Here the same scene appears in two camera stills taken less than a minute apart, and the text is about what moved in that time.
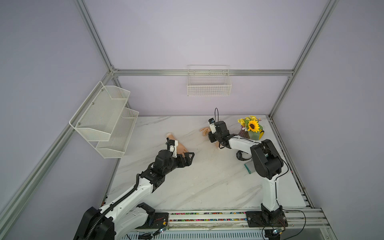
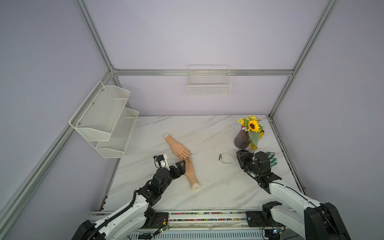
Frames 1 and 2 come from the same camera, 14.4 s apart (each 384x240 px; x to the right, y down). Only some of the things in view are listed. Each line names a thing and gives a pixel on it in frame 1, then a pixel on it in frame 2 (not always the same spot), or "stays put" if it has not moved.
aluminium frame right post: [330, 6] stays put
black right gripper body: [214, 137] → [255, 171]
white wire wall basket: [208, 80] stays put
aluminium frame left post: [84, 11] stays put
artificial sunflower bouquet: [251, 124] stays put
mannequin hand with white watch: [205, 131] → [190, 173]
